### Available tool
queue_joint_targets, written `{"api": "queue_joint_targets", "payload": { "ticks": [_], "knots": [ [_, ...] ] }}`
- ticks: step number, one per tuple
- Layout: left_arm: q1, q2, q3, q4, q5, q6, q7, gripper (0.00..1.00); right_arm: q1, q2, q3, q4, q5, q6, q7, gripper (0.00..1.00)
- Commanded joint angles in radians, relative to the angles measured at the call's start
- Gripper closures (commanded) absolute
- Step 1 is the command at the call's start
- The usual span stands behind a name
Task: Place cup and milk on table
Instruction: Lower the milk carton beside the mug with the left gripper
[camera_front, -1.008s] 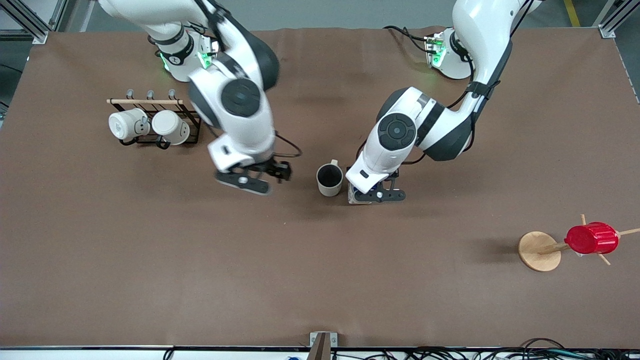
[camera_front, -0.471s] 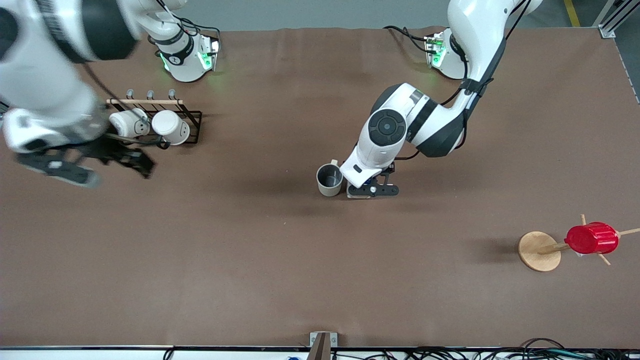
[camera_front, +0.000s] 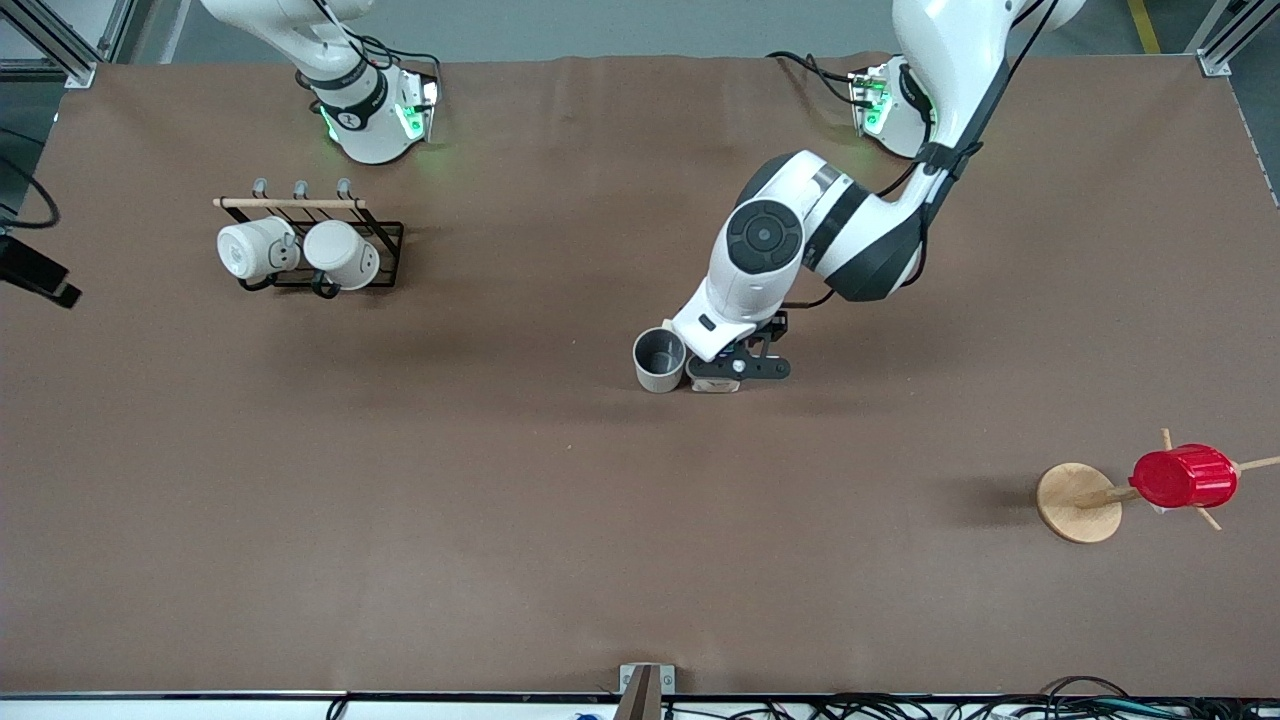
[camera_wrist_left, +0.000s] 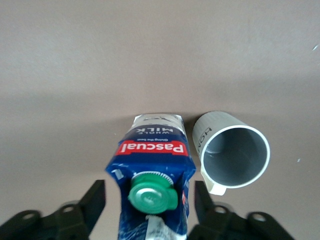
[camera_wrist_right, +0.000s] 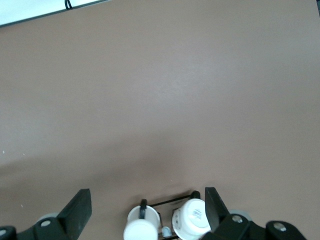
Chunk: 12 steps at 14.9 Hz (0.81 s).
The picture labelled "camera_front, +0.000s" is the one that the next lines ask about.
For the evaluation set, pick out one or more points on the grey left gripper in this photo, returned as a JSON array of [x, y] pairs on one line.
[[779, 327]]

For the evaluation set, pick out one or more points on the grey ceramic mug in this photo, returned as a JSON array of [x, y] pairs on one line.
[[658, 365]]

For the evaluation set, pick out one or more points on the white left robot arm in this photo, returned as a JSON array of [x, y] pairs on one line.
[[800, 240]]

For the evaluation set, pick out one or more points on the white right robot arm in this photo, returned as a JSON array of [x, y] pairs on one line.
[[365, 115]]

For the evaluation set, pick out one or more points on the red ribbed plastic cup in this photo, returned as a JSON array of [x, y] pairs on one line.
[[1185, 477]]

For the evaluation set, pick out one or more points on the white mug with round print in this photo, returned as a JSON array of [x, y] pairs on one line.
[[250, 250]]

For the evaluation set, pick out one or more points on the wooden mug tree stand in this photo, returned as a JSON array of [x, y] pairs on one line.
[[1080, 500]]

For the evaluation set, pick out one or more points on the aluminium frame profile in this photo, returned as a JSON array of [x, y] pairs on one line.
[[1235, 40], [60, 40]]

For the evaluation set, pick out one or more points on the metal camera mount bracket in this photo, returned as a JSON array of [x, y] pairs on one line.
[[646, 688]]

